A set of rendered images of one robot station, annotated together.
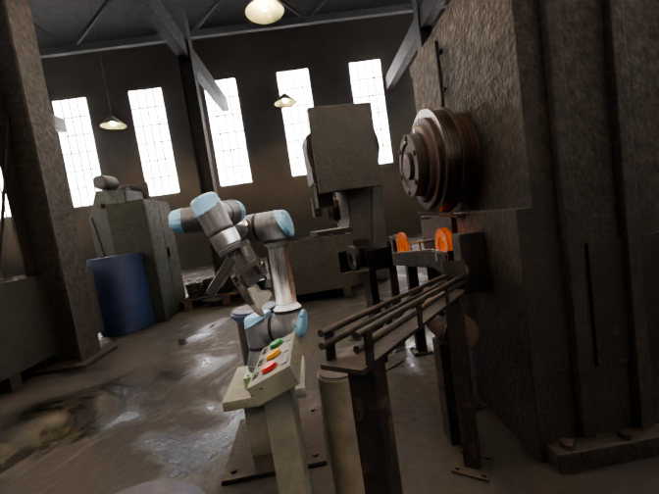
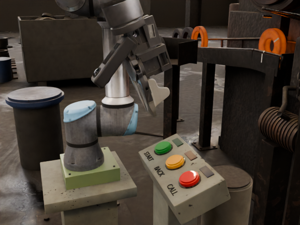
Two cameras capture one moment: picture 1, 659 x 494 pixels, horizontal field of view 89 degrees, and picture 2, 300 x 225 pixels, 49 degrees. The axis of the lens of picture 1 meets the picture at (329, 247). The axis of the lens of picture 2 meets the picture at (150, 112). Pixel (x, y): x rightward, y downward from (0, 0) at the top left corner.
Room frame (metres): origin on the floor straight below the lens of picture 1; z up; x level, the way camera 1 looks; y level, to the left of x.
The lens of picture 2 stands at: (0.23, 0.41, 0.94)
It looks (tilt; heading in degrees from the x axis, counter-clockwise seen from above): 19 degrees down; 344
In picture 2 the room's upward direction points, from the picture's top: straight up
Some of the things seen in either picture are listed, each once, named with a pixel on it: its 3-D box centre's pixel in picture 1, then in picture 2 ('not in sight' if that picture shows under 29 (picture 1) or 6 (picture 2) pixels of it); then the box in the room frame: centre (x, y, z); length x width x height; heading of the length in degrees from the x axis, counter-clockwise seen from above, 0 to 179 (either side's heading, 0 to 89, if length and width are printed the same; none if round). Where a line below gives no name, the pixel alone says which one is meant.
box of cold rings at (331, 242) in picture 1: (311, 265); (68, 47); (4.27, 0.27, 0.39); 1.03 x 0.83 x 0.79; 96
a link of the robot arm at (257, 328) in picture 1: (260, 327); (82, 120); (1.39, 0.34, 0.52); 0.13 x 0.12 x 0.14; 80
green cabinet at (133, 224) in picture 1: (151, 260); not in sight; (4.34, 2.32, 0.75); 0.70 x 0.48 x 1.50; 2
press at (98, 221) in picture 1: (127, 231); not in sight; (7.95, 4.66, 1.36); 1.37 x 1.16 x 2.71; 82
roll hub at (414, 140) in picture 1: (412, 166); not in sight; (1.54, -0.43, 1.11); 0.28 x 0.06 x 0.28; 2
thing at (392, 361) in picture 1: (371, 306); (167, 101); (2.03, -0.20, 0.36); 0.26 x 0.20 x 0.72; 37
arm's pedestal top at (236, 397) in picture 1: (268, 380); (85, 178); (1.39, 0.34, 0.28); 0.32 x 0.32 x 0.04; 4
